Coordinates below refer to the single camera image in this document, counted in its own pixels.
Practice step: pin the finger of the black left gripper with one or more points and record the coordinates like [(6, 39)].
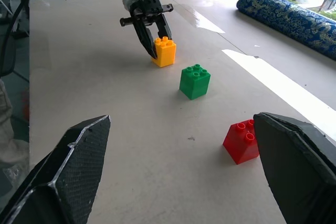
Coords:
[(164, 27), (145, 37)]

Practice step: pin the green toy building cube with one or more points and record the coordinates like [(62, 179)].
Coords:
[(194, 83)]

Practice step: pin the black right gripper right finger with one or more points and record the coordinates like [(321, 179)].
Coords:
[(296, 166)]

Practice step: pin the yellow toy building cube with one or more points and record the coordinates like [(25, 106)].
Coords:
[(166, 53)]

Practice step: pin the blue gold patterned cloth roll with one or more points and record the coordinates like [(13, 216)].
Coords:
[(291, 22)]

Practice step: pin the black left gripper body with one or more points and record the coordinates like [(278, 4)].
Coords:
[(149, 9)]

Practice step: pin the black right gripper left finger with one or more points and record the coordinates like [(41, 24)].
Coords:
[(71, 171)]

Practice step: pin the red toy building cube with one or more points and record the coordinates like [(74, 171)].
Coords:
[(237, 145)]

